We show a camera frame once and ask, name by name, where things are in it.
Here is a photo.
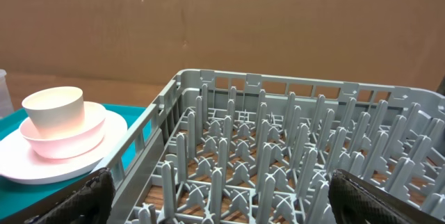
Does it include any pink plate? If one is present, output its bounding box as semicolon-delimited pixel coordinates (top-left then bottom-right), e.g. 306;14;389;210
1;111;127;184

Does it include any pink bowl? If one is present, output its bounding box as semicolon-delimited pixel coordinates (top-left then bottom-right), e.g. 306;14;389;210
19;102;106;159

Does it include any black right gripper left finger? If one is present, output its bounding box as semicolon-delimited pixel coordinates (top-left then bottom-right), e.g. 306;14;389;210
1;167;115;223

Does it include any grey dishwasher rack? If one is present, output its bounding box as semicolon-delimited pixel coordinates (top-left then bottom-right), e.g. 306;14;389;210
100;69;444;223

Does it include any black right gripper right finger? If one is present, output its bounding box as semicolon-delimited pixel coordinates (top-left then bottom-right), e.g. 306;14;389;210
328;169;443;224

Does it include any clear plastic bin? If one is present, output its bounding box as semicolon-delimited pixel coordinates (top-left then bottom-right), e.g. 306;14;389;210
0;69;14;118

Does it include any teal serving tray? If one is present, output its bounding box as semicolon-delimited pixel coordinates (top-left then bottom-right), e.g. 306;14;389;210
1;104;145;219

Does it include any cream paper cup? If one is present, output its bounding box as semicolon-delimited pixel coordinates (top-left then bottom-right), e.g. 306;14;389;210
22;86;85;138

